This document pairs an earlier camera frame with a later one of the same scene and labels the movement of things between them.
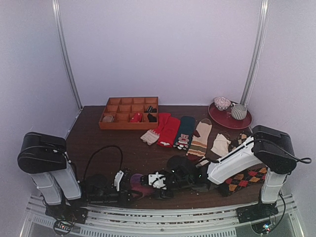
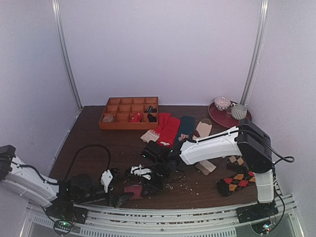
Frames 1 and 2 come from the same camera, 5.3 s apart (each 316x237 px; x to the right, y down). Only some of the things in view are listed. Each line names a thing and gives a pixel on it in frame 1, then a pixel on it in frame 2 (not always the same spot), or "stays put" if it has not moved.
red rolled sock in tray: (138, 118) stays put
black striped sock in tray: (151, 110) stays put
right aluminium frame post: (256, 49) stays put
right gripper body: (164, 188) → (153, 181)
